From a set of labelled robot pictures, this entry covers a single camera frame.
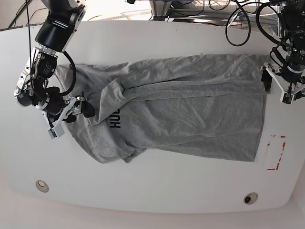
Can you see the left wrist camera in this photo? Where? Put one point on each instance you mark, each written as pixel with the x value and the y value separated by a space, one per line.
pixel 287 97

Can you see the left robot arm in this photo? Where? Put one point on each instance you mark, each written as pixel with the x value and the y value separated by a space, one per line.
pixel 288 54

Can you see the red tape rectangle marking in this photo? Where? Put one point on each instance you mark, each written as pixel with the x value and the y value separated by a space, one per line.
pixel 275 150

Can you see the aluminium frame stand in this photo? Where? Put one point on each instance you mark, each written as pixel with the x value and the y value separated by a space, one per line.
pixel 160 9

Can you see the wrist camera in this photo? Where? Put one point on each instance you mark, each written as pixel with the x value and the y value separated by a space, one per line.
pixel 287 97
pixel 56 131

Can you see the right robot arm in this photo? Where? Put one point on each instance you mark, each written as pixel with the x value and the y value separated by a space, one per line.
pixel 32 88

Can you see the dark table grommet hole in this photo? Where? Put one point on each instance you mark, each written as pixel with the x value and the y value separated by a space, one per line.
pixel 251 198

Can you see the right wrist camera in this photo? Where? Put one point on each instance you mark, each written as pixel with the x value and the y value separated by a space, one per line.
pixel 56 131

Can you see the grey printed t-shirt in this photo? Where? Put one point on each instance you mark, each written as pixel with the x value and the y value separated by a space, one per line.
pixel 208 105

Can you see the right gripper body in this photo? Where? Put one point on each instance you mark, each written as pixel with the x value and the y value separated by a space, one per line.
pixel 57 108

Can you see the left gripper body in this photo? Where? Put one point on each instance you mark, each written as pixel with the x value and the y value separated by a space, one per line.
pixel 289 77

